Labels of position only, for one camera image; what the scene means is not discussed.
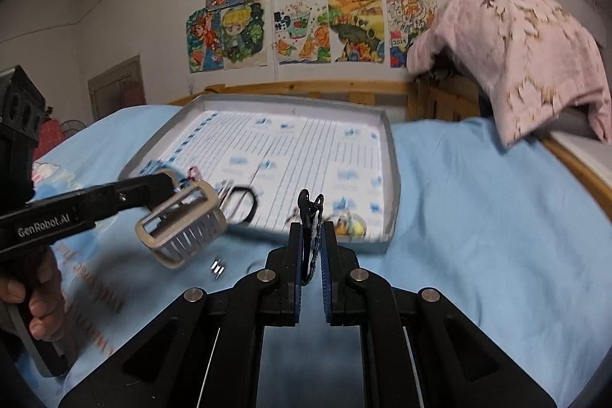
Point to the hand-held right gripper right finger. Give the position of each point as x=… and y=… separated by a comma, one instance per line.
x=327, y=274

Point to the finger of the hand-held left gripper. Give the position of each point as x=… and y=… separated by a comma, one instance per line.
x=138, y=193

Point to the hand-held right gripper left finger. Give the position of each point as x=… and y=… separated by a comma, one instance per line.
x=297, y=264

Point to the blue smartwatch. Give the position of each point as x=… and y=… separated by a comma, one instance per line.
x=181, y=240

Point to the grey cardboard box lid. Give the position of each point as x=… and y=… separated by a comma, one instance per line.
x=296, y=150

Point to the person's left hand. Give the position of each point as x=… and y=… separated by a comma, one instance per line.
x=45, y=293

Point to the red crate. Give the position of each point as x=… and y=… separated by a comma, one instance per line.
x=48, y=140

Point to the brown wooden door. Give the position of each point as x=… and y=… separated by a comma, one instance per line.
x=117, y=90

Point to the blue printed blanket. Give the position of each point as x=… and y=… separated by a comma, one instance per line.
x=454, y=221

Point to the white mattress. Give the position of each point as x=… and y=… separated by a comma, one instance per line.
x=588, y=159

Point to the pink floral cloth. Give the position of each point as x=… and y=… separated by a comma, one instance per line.
x=516, y=54

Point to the wooden bed frame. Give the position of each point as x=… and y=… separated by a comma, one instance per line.
x=334, y=88

